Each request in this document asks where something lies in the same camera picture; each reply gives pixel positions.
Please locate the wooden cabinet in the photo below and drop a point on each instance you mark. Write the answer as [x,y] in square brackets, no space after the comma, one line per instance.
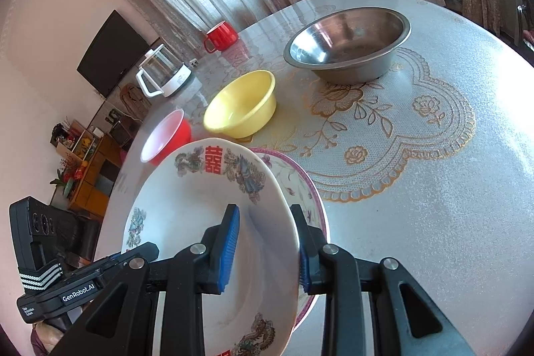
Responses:
[98,181]

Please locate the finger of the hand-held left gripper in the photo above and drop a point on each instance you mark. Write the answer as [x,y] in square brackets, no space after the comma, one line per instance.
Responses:
[144,249]

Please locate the stainless steel bowl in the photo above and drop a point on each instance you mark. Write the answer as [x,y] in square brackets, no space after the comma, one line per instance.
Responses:
[346,39]

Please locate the cardboard box of clutter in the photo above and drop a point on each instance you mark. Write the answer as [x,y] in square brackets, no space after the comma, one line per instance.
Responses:
[75,139]

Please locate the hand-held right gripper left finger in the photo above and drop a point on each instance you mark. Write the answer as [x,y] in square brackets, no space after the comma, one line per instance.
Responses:
[229,247]

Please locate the gold floral table cover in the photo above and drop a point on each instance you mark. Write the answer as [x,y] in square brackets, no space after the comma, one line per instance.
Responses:
[438,193]

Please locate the white glass electric kettle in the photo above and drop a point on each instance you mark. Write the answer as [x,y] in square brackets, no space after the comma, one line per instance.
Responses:
[167,72]

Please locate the pink rimmed floral plate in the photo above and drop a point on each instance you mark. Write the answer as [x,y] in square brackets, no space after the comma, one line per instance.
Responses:
[292,181]

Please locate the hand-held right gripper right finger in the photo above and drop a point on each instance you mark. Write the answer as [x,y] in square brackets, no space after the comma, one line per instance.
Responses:
[303,276]

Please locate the red plastic bowl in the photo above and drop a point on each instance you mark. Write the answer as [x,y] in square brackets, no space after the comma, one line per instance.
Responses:
[167,135]

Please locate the black wall television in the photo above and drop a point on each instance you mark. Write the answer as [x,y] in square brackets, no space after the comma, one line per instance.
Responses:
[112,51]

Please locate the carved wooden chair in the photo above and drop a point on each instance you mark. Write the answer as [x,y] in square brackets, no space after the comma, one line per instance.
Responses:
[131,99]

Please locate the red enamel mug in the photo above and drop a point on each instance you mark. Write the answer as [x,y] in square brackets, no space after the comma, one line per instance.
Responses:
[221,35]

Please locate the yellow plastic bowl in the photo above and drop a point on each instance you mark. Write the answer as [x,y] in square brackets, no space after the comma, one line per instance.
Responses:
[242,105]

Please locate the potted flowers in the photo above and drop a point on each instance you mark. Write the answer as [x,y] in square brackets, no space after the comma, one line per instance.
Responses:
[69,176]

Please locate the white dragon print plate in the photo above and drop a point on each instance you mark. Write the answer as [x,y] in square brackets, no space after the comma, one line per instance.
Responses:
[179,214]

